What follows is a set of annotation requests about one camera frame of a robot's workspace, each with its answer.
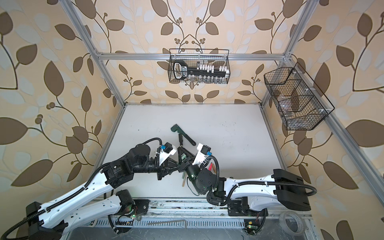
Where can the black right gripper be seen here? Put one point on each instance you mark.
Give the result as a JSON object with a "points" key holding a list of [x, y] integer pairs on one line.
{"points": [[184, 166]]}

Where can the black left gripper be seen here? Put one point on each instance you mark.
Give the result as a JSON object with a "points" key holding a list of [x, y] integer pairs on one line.
{"points": [[165, 168]]}

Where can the brown pen cap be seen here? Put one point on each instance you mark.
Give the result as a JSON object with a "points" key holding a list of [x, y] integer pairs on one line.
{"points": [[214, 168]]}

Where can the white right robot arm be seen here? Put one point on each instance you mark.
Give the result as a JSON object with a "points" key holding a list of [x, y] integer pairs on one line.
{"points": [[282, 188]]}

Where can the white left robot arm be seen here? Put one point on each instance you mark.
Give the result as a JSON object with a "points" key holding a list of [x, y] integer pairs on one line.
{"points": [[74, 208]]}

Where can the black yellow screwdriver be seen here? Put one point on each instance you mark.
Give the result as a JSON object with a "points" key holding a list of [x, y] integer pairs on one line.
{"points": [[181, 139]]}

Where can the green pipe wrench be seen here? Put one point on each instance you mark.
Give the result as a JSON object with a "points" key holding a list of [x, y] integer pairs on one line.
{"points": [[177, 128]]}

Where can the black socket set holder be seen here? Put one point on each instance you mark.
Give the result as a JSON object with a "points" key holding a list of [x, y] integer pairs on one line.
{"points": [[198, 71]]}

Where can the clear tape roll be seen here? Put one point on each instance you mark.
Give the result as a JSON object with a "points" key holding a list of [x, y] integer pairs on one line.
{"points": [[292, 223]]}

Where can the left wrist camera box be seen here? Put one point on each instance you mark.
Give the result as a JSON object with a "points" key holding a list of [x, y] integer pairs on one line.
{"points": [[166, 150]]}

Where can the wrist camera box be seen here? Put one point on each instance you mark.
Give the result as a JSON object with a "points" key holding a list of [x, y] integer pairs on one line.
{"points": [[166, 150], [203, 152]]}

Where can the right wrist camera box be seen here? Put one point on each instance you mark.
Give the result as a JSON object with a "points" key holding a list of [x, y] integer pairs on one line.
{"points": [[203, 152]]}

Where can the black wire basket centre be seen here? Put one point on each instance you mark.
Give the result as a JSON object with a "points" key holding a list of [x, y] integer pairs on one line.
{"points": [[221, 56]]}

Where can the black wire basket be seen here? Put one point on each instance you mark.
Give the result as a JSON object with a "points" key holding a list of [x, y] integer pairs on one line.
{"points": [[221, 56], [299, 100]]}

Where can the black wire basket right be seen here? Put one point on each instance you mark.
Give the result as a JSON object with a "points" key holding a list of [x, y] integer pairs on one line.
{"points": [[299, 100]]}

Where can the aluminium frame rail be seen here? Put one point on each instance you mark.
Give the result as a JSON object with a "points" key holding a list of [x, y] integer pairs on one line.
{"points": [[374, 180]]}

